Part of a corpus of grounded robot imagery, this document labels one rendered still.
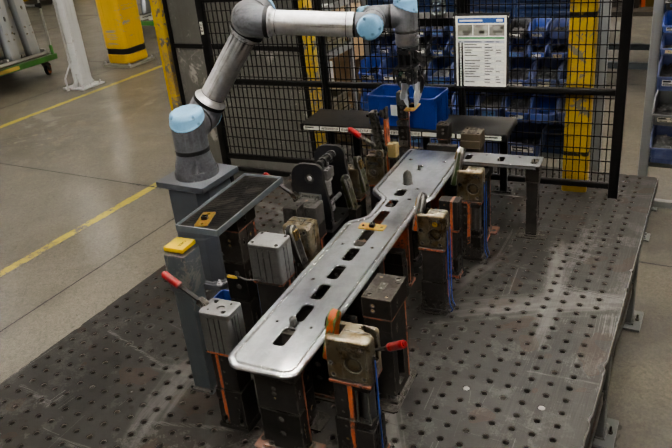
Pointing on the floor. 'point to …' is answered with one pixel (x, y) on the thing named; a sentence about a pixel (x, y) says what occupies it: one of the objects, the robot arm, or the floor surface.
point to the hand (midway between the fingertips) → (412, 102)
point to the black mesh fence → (438, 73)
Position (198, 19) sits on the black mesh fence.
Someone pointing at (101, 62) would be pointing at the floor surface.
